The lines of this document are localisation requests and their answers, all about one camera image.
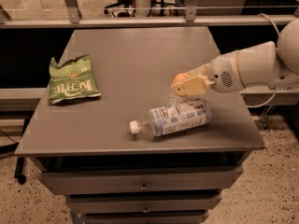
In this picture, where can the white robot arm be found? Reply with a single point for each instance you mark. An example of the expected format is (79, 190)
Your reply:
(272, 64)

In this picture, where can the grey drawer cabinet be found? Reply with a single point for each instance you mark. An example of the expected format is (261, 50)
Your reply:
(106, 156)

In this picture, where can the blue label plastic bottle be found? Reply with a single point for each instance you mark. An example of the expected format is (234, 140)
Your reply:
(167, 119)

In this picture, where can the green chip bag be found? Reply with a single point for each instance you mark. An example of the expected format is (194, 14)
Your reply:
(72, 80)

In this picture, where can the metal railing frame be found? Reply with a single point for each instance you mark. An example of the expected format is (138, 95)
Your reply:
(144, 13)

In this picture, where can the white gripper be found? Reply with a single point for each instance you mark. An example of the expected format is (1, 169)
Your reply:
(222, 72)

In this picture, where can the orange fruit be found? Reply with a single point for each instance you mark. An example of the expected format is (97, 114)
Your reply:
(180, 77)

